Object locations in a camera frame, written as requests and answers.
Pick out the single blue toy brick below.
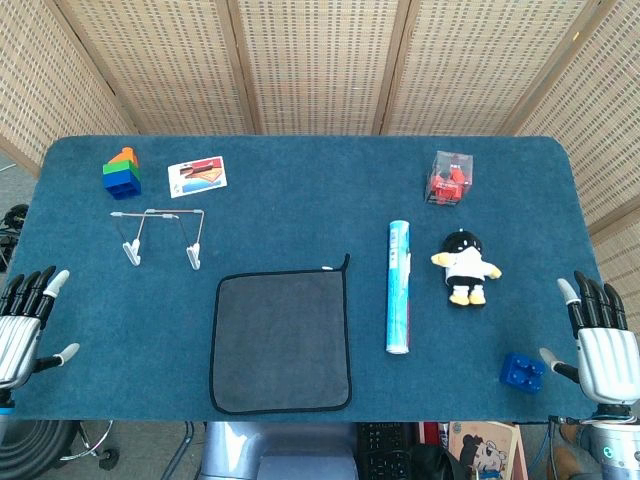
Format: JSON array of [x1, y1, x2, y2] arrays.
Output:
[[499, 351, 547, 395]]

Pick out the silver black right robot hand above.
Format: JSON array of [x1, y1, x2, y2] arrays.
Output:
[[538, 269, 640, 406]]

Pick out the black bag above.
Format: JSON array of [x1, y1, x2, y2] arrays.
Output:
[[412, 442, 466, 480]]

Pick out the clear box of red parts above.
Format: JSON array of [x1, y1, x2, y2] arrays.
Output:
[[424, 150, 475, 206]]

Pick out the grey robot torso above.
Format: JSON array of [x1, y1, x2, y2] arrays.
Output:
[[198, 421, 360, 480]]

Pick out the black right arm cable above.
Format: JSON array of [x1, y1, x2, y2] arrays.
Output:
[[547, 413, 594, 427]]

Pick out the cartoon printed box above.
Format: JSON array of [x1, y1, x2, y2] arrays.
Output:
[[446, 421, 524, 480]]

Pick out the bamboo folding screen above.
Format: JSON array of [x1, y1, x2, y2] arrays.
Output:
[[0, 0, 640, 281]]

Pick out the red white box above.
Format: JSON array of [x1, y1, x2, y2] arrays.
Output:
[[418, 422, 450, 446]]

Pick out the black equipment beside table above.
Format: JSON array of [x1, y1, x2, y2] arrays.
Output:
[[0, 203, 30, 274]]

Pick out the green brick in stack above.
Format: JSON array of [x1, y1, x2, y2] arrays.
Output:
[[102, 158, 141, 182]]

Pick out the grey blue microfibre cloth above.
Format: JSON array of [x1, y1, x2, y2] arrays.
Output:
[[208, 253, 353, 416]]

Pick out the printed picture card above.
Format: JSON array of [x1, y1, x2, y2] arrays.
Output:
[[167, 155, 229, 200]]

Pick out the wire stand with white clips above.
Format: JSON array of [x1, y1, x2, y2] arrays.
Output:
[[109, 207, 206, 272]]

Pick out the black keyboard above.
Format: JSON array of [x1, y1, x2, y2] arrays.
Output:
[[355, 422, 416, 480]]

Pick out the thin blue cable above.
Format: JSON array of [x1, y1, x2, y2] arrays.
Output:
[[528, 423, 552, 474]]

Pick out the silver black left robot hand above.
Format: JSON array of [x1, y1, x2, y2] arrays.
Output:
[[0, 265, 81, 391]]

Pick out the black white penguin plush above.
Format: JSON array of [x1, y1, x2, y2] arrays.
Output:
[[430, 229, 503, 307]]

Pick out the chrome stool base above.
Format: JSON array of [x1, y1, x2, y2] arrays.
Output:
[[59, 419, 121, 471]]

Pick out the orange brick in stack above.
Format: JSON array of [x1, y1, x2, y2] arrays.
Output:
[[107, 146, 140, 166]]

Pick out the black corrugated hose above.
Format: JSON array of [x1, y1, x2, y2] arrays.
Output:
[[0, 419, 79, 480]]

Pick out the light blue paper roll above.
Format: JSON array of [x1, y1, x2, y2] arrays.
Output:
[[384, 218, 414, 357]]

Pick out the blue brick in stack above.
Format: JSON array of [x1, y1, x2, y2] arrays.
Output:
[[103, 167, 142, 201]]

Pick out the blue table carpet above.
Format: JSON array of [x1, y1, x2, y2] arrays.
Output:
[[0, 134, 604, 424]]

